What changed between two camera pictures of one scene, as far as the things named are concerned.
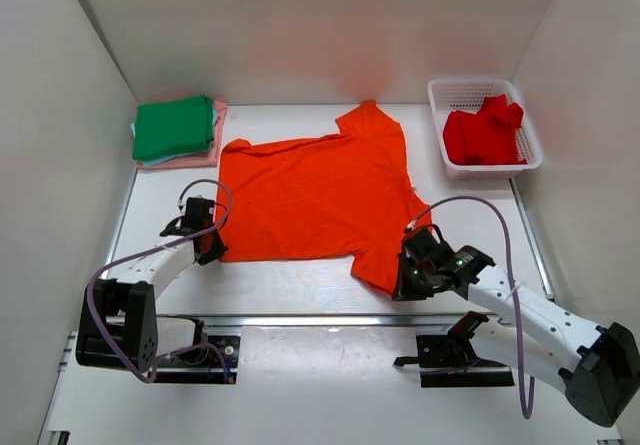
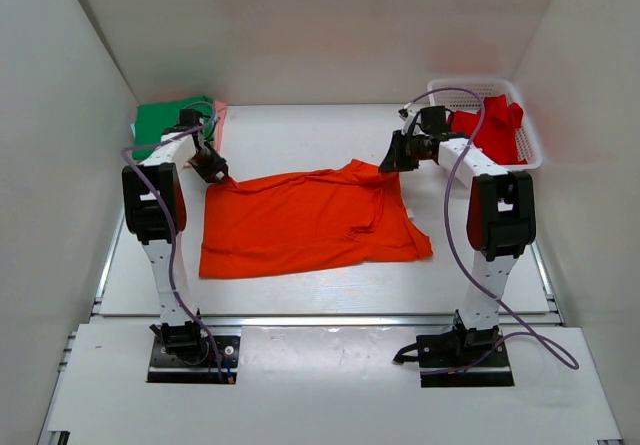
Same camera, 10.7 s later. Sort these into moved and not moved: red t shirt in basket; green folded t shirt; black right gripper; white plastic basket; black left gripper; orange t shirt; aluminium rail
Moved: orange t shirt; black right gripper; black left gripper
Not moved: green folded t shirt; aluminium rail; red t shirt in basket; white plastic basket
